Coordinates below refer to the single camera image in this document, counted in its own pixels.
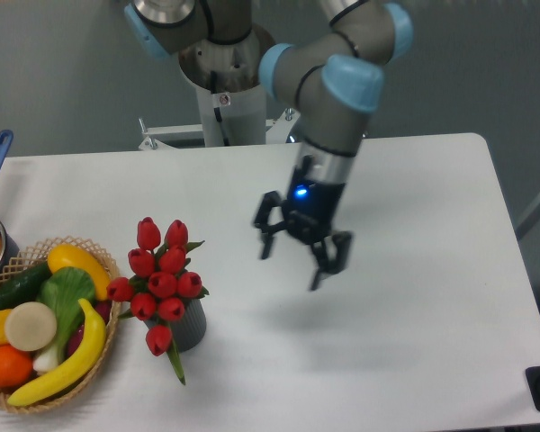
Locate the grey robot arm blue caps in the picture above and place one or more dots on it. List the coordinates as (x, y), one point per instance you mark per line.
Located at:
(334, 84)

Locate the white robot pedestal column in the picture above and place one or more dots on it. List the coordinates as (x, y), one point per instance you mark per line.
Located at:
(231, 101)

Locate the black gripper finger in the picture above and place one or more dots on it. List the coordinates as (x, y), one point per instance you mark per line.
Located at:
(331, 255)
(271, 200)

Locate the white metal base frame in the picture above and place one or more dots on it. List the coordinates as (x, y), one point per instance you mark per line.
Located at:
(171, 132)

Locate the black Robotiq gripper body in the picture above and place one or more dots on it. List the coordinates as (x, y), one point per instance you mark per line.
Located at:
(310, 205)

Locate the dark grey ribbed vase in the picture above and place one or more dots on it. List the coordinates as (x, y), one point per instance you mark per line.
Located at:
(187, 323)

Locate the beige round disc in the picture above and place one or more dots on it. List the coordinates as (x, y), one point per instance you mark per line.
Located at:
(30, 326)

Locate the yellow banana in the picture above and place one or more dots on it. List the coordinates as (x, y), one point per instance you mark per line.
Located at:
(72, 369)

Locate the red radish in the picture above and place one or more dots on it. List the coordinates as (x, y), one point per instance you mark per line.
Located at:
(103, 308)

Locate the green cucumber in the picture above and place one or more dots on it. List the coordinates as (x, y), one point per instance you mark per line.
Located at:
(23, 287)

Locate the green bok choy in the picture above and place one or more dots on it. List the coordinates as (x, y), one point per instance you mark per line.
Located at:
(61, 294)

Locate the orange fruit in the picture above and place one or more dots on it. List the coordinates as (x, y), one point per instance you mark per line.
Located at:
(15, 367)

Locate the red tulip bouquet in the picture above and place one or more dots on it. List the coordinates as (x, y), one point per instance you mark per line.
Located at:
(160, 271)

